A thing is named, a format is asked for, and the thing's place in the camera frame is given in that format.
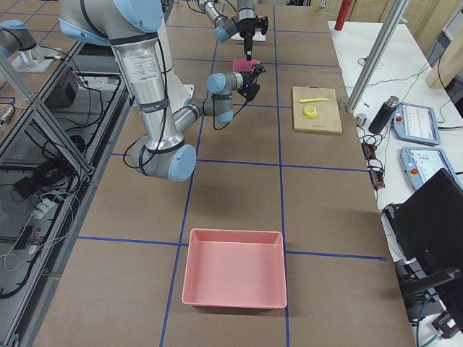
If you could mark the yellow plastic knife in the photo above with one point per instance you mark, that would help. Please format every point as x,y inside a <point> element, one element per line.
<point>313,100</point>

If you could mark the bamboo cutting board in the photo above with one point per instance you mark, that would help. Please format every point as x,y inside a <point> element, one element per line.
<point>328,120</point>

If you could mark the aluminium frame post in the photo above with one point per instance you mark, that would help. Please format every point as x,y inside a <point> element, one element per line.
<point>385,34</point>

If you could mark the red cylinder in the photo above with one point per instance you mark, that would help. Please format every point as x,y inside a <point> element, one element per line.
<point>342,14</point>

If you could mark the black laptop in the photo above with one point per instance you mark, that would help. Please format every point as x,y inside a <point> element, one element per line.
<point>428,225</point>

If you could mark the lemon slice stack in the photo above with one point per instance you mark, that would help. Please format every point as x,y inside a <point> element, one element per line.
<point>310,112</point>

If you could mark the teach pendant near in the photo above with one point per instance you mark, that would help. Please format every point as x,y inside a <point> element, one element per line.
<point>420,164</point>

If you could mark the teach pendant far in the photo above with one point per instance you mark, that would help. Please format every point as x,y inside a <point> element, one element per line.
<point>415,123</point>

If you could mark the black water bottle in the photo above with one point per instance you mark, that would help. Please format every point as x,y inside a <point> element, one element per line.
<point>383,115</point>

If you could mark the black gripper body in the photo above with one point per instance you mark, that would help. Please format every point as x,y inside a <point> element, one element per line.
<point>247,27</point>
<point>247,79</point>

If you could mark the teach pendant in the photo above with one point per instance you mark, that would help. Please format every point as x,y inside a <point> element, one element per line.
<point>415,123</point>
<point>420,164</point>

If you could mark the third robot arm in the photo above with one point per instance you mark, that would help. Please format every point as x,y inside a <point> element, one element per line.
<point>16,38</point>

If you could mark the white rectangular tray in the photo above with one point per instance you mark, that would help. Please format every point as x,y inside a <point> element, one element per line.
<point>258,37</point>

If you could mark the maroon wiping cloth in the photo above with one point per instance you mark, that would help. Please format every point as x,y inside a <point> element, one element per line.
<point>244,65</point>

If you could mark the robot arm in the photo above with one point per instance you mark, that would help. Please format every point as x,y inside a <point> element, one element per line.
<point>225,27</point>
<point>132,29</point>

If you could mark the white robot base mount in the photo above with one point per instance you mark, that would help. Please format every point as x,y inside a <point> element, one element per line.
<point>178,92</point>

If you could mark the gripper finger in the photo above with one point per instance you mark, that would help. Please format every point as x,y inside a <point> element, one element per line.
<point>249,56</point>

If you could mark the pink plastic bin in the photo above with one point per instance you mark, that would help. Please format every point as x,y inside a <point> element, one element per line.
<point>235,269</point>

